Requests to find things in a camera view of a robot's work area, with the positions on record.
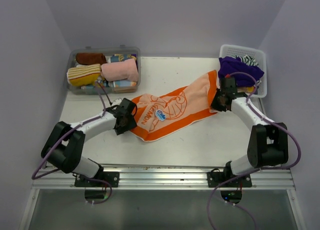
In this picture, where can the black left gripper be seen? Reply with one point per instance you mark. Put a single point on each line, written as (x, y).
(131, 124)

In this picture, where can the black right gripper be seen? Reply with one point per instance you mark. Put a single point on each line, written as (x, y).
(214, 103)

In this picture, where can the orange white towel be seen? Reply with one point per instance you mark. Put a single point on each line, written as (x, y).
(160, 116)

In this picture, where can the pink terry towel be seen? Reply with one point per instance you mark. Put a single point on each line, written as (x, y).
(126, 70)

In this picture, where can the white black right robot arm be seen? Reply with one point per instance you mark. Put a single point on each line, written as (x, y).
(268, 143)

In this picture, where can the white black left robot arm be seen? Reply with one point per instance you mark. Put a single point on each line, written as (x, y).
(64, 147)

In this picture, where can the light blue orange rolled towel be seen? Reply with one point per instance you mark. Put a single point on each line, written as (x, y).
(122, 83)

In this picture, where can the purple towel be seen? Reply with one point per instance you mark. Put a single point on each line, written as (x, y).
(229, 65)

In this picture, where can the clear plastic storage bin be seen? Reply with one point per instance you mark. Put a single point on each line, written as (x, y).
(98, 87)

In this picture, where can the black white striped towel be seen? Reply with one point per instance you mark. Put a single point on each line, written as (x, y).
(248, 60)

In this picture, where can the yellow striped rolled towel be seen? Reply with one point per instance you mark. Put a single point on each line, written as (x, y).
(85, 75)

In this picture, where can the white plastic laundry basket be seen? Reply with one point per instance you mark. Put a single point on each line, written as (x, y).
(260, 57)

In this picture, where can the blue yellow patterned rolled towel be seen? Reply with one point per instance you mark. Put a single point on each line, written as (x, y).
(121, 57)

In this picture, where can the brown rolled towel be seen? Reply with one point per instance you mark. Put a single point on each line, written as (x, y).
(90, 58)

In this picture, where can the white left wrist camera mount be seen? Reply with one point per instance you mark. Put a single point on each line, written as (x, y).
(116, 101)

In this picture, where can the aluminium table edge rail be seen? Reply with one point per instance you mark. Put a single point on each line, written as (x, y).
(139, 177)

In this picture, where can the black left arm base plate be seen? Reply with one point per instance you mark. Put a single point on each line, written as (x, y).
(103, 179)

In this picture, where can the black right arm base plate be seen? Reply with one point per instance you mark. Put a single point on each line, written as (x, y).
(217, 176)

